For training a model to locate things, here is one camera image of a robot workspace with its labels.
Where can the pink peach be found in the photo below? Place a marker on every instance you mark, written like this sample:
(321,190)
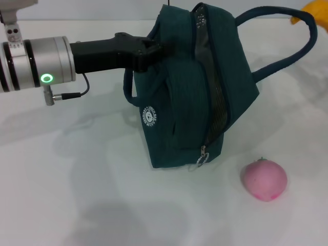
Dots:
(264,180)

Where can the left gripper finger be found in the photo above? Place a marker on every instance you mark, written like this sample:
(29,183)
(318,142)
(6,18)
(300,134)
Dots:
(156,50)

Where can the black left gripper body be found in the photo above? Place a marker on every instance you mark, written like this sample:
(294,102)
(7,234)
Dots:
(102,55)

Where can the yellow banana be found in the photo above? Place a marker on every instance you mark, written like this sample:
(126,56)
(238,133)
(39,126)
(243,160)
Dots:
(317,10)

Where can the dark teal lunch bag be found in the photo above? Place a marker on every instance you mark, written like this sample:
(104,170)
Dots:
(184,102)

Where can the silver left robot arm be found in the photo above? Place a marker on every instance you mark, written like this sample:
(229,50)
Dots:
(46,59)

